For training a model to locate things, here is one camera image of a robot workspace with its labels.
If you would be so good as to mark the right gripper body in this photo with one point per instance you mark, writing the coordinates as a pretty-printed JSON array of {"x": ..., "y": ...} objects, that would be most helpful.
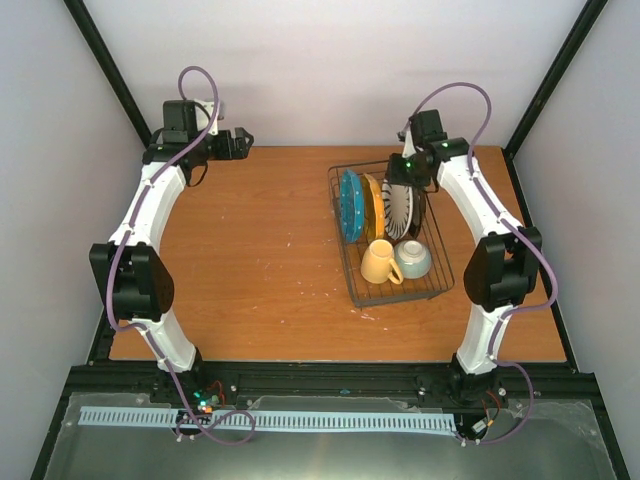
[{"x": 407, "y": 175}]

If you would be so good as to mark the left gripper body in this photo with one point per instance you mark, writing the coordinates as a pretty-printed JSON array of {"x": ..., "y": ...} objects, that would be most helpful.
[{"x": 224, "y": 151}]

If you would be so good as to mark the white blue striped plate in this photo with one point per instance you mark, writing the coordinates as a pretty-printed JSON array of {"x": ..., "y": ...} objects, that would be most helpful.
[{"x": 398, "y": 209}]

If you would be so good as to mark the dark patterned plate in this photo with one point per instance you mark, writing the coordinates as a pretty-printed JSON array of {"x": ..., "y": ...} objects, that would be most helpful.
[{"x": 418, "y": 212}]

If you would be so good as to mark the orange dotted plate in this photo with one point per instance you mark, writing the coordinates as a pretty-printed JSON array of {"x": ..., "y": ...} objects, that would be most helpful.
[{"x": 374, "y": 208}]

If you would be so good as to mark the teal dotted plate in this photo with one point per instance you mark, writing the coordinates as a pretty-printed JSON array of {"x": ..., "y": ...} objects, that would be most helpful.
[{"x": 351, "y": 206}]

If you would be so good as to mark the dark wire dish rack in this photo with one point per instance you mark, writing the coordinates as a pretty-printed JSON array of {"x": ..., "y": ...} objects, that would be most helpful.
[{"x": 438, "y": 280}]

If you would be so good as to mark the pale green ceramic bowl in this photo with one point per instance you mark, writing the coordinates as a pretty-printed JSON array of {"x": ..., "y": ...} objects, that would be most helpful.
[{"x": 413, "y": 258}]

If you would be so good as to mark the yellow ceramic mug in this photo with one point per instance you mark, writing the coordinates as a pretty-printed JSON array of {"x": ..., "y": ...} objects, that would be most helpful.
[{"x": 378, "y": 264}]

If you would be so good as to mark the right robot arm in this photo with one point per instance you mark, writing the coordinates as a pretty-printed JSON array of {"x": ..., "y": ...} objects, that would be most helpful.
[{"x": 504, "y": 266}]

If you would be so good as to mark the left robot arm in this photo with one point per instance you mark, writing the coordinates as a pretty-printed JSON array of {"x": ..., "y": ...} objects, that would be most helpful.
[{"x": 135, "y": 286}]

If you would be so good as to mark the metal front plate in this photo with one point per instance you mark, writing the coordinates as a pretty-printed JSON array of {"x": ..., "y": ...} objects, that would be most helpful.
[{"x": 560, "y": 440}]

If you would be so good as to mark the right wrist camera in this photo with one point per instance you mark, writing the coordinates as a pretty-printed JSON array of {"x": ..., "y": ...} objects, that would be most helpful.
[{"x": 405, "y": 136}]

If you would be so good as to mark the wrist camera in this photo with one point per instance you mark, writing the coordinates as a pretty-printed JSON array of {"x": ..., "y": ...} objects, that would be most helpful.
[
  {"x": 405, "y": 136},
  {"x": 208, "y": 116}
]

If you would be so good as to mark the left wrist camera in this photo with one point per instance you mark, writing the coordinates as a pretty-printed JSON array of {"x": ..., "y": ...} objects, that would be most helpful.
[{"x": 208, "y": 116}]

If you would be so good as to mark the black left frame post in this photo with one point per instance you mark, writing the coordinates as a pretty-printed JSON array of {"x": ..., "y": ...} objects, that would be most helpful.
[{"x": 93, "y": 38}]

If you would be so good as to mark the black frame post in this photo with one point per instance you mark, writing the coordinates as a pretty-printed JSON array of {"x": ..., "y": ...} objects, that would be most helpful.
[
  {"x": 93, "y": 38},
  {"x": 571, "y": 45}
]

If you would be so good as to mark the black front rail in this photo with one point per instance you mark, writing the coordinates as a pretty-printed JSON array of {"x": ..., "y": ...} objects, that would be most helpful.
[{"x": 423, "y": 385}]

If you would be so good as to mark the black right frame post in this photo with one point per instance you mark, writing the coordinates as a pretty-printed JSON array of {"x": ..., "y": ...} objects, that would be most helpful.
[{"x": 571, "y": 45}]

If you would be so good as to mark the light blue slotted cable duct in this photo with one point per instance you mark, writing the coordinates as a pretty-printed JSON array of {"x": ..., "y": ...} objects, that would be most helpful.
[{"x": 273, "y": 421}]

